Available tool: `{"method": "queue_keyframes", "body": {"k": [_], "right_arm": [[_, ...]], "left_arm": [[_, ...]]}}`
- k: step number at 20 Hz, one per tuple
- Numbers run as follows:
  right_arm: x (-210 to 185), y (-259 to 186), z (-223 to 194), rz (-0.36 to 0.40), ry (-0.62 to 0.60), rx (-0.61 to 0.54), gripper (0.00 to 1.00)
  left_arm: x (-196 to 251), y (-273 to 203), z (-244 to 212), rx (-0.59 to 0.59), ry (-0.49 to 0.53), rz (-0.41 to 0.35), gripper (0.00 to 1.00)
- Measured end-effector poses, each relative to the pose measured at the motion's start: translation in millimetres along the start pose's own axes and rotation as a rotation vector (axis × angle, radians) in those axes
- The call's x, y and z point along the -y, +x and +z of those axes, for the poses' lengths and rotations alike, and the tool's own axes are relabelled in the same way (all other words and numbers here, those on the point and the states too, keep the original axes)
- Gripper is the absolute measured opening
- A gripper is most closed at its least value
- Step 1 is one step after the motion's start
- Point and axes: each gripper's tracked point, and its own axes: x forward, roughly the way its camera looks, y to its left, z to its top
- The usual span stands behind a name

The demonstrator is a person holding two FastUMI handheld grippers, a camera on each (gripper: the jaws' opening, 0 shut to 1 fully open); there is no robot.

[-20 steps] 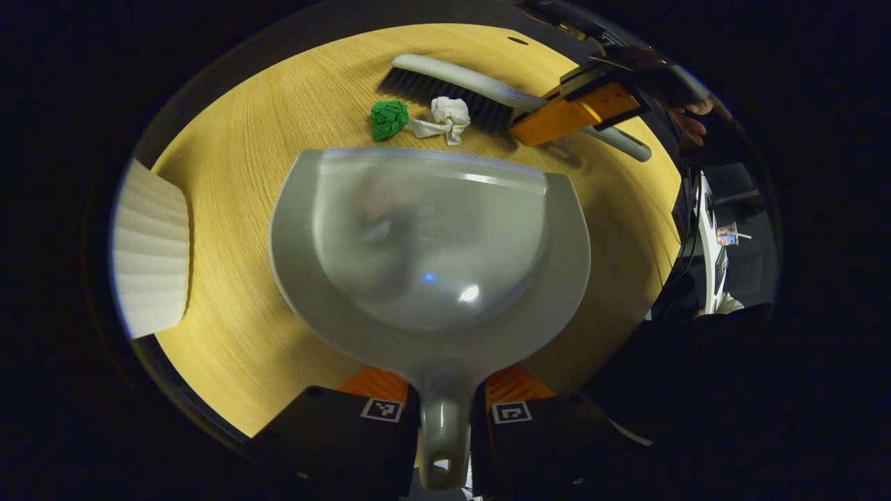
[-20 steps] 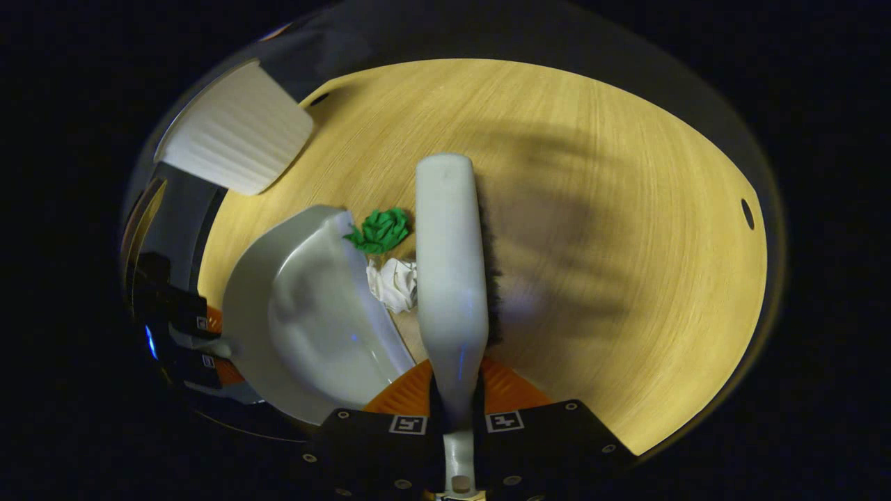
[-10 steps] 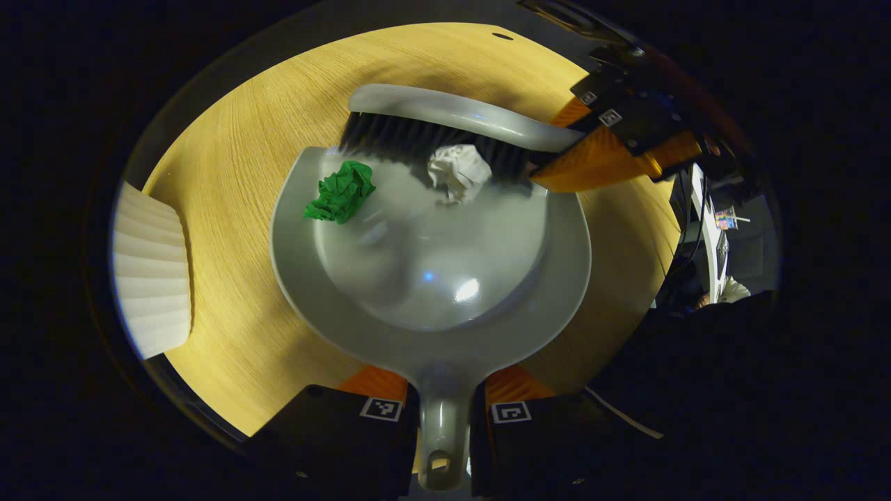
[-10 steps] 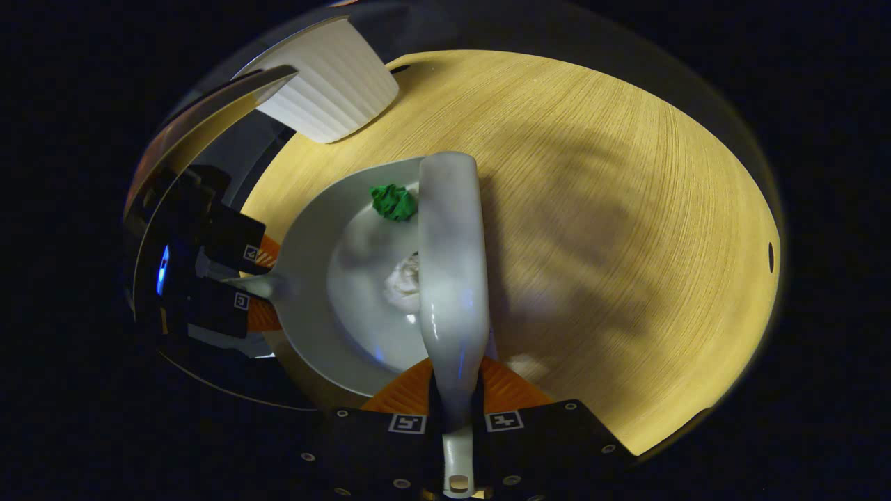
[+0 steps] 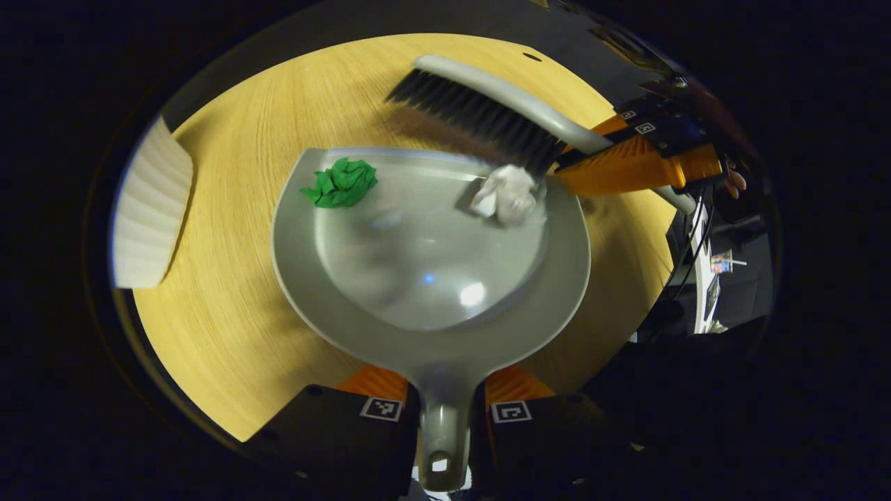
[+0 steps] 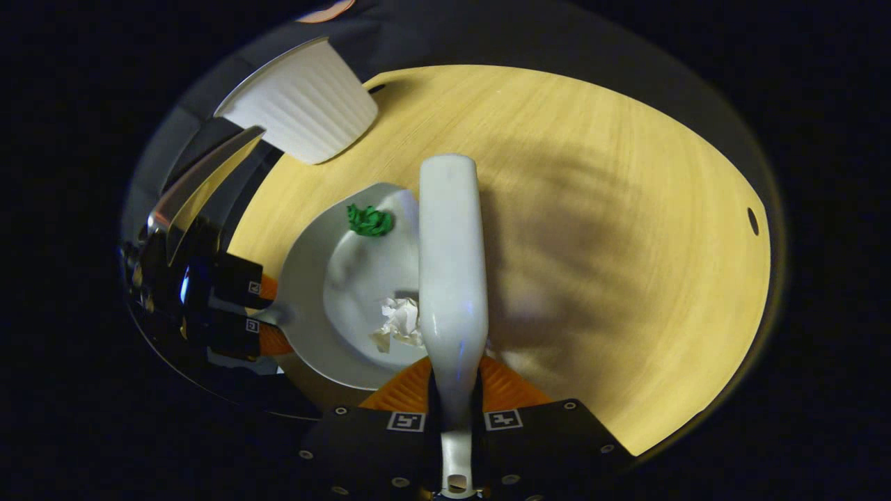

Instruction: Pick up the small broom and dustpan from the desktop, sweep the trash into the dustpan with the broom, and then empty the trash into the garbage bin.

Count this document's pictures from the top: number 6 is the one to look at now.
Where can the white ribbed garbage bin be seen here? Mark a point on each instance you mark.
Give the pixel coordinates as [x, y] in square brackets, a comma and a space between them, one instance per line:
[306, 111]

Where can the green paper trash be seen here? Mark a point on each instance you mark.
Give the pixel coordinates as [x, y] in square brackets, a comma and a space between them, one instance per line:
[369, 220]

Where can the small grey broom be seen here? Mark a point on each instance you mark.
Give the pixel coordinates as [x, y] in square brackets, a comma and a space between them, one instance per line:
[452, 264]

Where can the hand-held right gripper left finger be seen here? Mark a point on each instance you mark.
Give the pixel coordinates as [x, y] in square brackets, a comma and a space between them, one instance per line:
[369, 452]

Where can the grey plastic dustpan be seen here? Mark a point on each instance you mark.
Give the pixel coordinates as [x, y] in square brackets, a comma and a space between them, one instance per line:
[313, 306]

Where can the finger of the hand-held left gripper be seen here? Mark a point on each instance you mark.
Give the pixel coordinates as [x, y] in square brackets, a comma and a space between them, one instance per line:
[233, 334]
[237, 282]

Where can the white paper trash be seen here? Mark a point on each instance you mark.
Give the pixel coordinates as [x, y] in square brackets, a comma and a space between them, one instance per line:
[400, 320]

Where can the wooden desktop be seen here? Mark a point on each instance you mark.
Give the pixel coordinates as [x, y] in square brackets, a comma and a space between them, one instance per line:
[592, 243]

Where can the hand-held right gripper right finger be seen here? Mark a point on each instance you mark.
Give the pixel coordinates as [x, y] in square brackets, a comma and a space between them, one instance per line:
[550, 445]

